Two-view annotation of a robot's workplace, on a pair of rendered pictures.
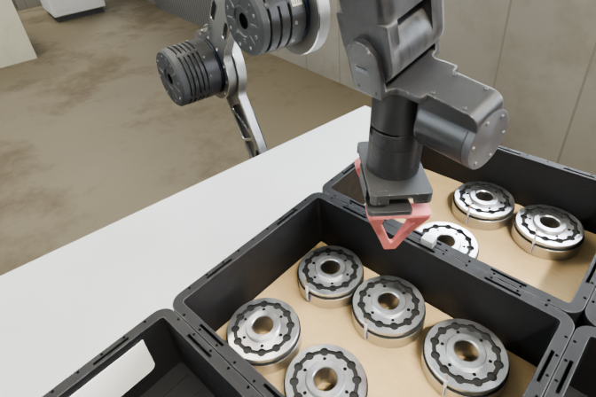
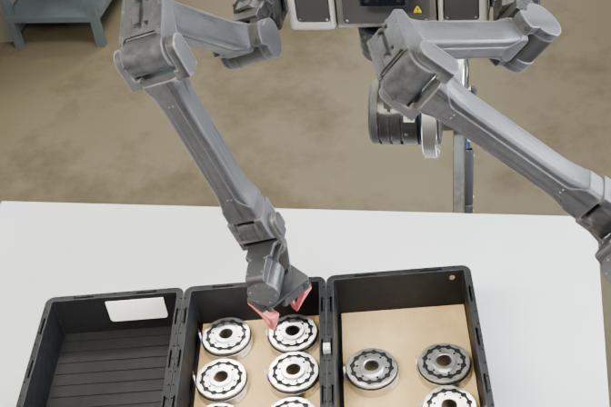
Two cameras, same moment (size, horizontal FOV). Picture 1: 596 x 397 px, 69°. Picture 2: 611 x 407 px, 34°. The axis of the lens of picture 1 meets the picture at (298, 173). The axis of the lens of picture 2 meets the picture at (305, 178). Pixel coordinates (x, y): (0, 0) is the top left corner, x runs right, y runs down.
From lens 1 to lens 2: 1.63 m
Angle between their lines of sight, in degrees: 39
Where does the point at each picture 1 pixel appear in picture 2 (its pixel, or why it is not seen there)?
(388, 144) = not seen: hidden behind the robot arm
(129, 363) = (153, 304)
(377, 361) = (261, 394)
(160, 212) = (296, 219)
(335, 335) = (260, 369)
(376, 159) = not seen: hidden behind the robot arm
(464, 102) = (250, 272)
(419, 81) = (255, 251)
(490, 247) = (407, 395)
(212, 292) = (213, 297)
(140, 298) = (225, 279)
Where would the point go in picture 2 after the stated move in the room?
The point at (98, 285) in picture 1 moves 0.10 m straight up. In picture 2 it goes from (212, 253) to (205, 223)
